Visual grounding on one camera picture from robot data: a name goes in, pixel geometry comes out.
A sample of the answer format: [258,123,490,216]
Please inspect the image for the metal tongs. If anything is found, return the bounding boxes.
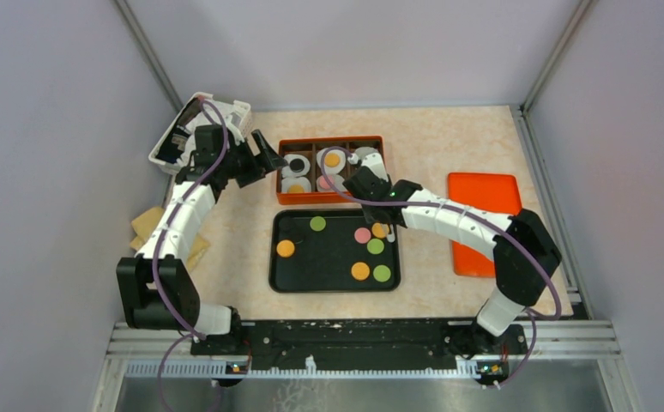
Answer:
[383,225,395,243]

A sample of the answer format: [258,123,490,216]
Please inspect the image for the paper cup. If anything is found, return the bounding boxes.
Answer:
[316,174,346,192]
[281,153,311,179]
[352,147,380,163]
[317,148,347,175]
[281,176,311,194]

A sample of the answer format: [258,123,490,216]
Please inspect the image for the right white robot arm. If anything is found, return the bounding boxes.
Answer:
[343,153,562,354]

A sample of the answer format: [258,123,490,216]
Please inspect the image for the paper cup back left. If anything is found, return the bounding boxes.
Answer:
[281,153,311,179]

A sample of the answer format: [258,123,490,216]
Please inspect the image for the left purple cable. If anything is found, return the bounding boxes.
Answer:
[151,97,231,412]

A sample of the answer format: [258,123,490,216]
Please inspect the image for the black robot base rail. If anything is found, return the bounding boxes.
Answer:
[190,318,529,385]

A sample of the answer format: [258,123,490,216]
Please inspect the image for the green cookie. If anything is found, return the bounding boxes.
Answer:
[309,215,327,232]
[366,239,385,255]
[372,265,392,282]

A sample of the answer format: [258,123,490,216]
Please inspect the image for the green cookie bottom right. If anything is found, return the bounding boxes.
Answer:
[372,265,392,282]

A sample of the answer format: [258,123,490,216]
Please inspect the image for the orange box lid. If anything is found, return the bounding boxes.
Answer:
[447,173,522,278]

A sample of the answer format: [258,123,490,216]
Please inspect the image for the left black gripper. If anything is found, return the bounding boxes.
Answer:
[218,129,287,188]

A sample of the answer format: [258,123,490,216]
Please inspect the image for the orange cookie box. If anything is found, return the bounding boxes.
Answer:
[276,135,384,205]

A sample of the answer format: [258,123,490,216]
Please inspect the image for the paper cup front middle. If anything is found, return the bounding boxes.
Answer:
[316,174,346,192]

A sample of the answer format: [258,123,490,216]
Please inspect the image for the paper cup front left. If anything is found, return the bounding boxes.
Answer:
[281,176,311,194]

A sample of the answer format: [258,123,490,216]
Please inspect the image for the black cookie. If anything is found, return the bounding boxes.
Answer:
[289,158,306,174]
[289,233,305,245]

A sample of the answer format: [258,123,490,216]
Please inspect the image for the black cookie tray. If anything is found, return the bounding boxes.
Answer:
[269,209,401,294]

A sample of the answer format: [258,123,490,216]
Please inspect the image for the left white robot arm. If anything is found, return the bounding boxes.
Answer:
[116,124,287,355]

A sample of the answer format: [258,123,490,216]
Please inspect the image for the yellow sponge cloth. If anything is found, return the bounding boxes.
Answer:
[130,206,210,271]

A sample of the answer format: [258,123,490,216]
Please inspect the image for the white plastic basket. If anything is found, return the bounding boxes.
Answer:
[148,92,253,175]

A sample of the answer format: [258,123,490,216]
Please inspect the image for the pink cookie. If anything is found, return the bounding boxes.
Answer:
[353,227,372,245]
[317,175,335,192]

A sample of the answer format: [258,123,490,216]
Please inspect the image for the green cookie right middle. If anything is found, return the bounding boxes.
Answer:
[366,239,385,255]

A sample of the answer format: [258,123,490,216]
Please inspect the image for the paper cup back right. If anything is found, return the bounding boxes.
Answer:
[352,147,380,163]

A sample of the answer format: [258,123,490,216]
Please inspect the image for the paper cup back middle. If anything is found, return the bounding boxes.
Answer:
[317,148,347,175]

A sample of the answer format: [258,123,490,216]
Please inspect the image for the green cookie top left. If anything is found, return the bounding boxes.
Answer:
[309,215,327,232]

